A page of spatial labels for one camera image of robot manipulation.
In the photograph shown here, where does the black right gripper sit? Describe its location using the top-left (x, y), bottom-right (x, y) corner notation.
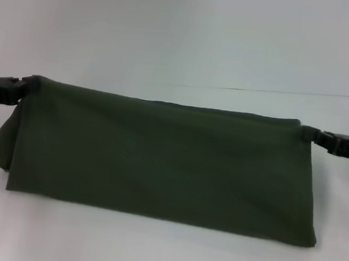
top-left (298, 125), bottom-right (349, 165)

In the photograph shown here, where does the dark green shirt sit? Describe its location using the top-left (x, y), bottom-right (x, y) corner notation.
top-left (0, 71), bottom-right (331, 250)

